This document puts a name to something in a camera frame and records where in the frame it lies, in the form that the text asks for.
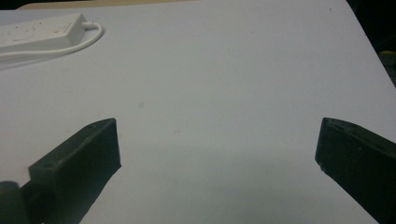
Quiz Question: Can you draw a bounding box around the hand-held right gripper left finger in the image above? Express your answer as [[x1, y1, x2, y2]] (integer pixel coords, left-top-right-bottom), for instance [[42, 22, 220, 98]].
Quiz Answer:
[[20, 118, 122, 224]]

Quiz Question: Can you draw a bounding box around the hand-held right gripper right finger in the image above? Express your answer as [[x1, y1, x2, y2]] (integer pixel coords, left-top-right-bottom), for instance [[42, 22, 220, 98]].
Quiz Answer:
[[314, 117, 396, 224]]

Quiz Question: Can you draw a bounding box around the white power strip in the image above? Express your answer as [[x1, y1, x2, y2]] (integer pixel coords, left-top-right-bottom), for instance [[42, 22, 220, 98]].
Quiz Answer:
[[0, 12, 88, 55]]

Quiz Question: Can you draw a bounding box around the white power strip cable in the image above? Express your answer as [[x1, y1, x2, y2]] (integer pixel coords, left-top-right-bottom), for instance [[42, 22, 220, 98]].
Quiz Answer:
[[0, 21, 105, 63]]

